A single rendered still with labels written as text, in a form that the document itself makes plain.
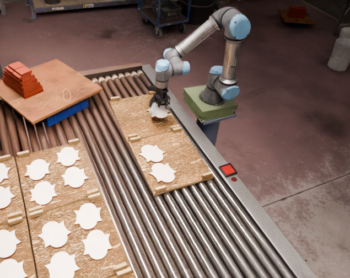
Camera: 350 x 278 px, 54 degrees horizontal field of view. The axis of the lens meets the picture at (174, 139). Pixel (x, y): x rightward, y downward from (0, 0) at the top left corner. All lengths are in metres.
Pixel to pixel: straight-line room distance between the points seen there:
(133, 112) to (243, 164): 1.46
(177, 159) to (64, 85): 0.89
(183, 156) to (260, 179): 1.42
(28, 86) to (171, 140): 0.90
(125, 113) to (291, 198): 1.70
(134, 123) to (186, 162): 0.44
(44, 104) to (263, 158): 2.13
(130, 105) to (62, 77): 0.48
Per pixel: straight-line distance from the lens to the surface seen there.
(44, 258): 1.60
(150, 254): 1.57
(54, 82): 2.34
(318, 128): 4.05
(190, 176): 1.83
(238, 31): 1.92
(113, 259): 1.55
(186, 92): 2.38
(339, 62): 5.25
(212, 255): 1.60
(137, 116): 2.17
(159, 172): 1.81
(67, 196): 1.76
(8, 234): 1.69
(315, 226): 3.08
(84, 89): 2.25
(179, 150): 1.96
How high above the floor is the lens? 2.29
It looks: 42 degrees down
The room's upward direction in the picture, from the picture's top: 6 degrees clockwise
